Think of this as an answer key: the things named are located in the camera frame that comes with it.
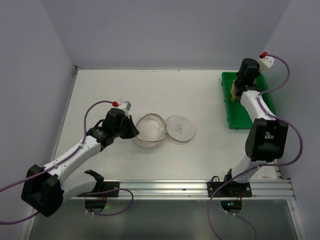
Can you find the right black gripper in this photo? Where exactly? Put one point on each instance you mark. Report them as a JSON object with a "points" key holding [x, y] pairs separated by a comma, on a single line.
{"points": [[238, 83]]}

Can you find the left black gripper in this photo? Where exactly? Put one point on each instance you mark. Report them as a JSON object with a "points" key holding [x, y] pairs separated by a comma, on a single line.
{"points": [[128, 127]]}

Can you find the cream mesh laundry bag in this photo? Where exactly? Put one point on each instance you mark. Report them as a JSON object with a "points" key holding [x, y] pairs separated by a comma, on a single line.
{"points": [[153, 130]]}

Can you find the yellow bra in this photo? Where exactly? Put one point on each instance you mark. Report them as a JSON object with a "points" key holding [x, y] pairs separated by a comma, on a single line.
{"points": [[233, 91]]}

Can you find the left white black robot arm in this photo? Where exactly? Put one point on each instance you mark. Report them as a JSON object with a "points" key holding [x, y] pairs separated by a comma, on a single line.
{"points": [[49, 186]]}

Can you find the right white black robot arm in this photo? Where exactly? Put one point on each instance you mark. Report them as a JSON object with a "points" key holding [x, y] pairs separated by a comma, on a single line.
{"points": [[267, 137]]}

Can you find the green plastic tray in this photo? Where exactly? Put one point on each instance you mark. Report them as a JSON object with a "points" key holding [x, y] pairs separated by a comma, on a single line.
{"points": [[240, 115]]}

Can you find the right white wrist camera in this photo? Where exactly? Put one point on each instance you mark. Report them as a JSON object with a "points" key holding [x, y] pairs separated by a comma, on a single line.
{"points": [[265, 62]]}

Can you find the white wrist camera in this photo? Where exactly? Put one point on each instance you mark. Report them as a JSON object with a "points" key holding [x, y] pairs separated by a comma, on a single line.
{"points": [[124, 106], [265, 62]]}

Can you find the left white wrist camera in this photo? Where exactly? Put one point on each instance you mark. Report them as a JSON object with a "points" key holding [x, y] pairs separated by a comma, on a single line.
{"points": [[124, 106]]}

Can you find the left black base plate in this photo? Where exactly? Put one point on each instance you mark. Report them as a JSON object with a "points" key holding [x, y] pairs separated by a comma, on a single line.
{"points": [[107, 186]]}

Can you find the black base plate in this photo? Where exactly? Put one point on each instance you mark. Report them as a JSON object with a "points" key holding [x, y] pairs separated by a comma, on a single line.
{"points": [[107, 186], [215, 188]]}

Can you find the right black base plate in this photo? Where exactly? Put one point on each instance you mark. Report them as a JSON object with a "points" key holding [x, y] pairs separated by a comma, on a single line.
{"points": [[215, 188]]}

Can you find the aluminium mounting rail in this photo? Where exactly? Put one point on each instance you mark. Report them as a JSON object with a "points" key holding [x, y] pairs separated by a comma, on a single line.
{"points": [[266, 189]]}

